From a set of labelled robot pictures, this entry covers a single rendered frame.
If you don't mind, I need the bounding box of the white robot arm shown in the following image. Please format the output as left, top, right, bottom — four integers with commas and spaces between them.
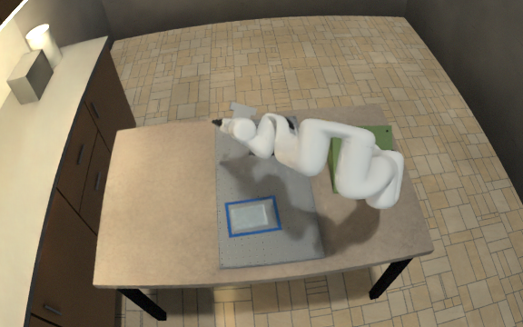
223, 103, 404, 209

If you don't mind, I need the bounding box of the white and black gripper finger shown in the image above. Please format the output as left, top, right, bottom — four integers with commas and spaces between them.
212, 119, 222, 128

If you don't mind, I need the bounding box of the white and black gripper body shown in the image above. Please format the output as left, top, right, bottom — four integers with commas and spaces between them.
220, 119, 231, 134

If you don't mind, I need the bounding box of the blue tape rectangle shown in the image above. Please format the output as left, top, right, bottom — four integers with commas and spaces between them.
224, 195, 282, 238

